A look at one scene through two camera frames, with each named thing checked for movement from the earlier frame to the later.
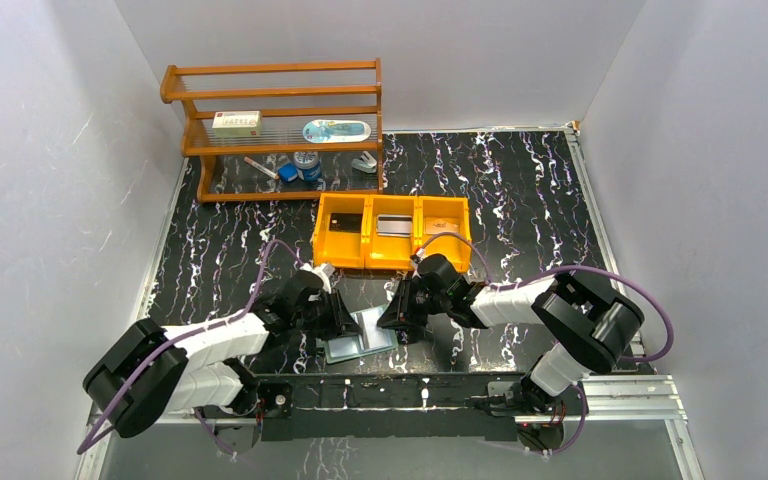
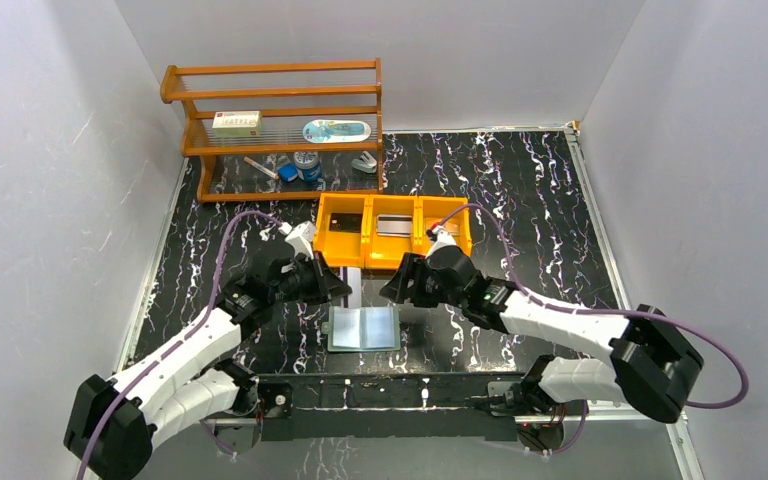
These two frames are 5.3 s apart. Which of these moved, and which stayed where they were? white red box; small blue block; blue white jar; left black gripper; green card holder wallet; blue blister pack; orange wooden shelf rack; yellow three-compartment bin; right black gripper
Moved: left black gripper; right black gripper; green card holder wallet
Stayed: white red box; blue white jar; blue blister pack; yellow three-compartment bin; orange wooden shelf rack; small blue block
